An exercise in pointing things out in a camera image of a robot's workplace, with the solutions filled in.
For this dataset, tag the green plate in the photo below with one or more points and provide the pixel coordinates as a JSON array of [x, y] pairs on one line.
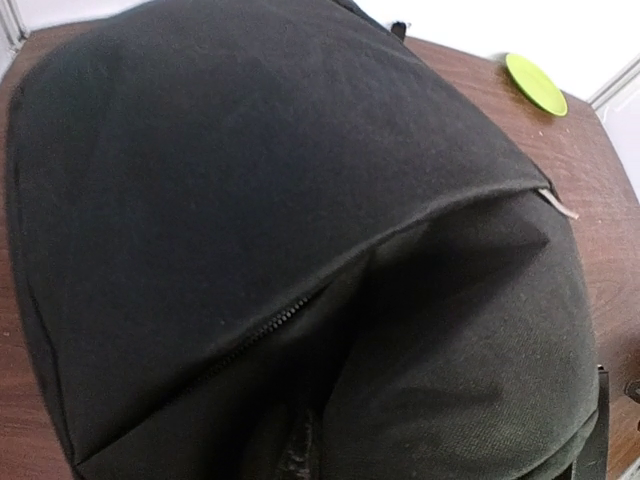
[[536, 85]]

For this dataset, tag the right aluminium frame post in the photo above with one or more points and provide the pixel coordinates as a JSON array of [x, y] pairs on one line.
[[617, 83]]

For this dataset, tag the black student bag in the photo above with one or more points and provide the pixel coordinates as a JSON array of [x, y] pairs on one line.
[[264, 240]]

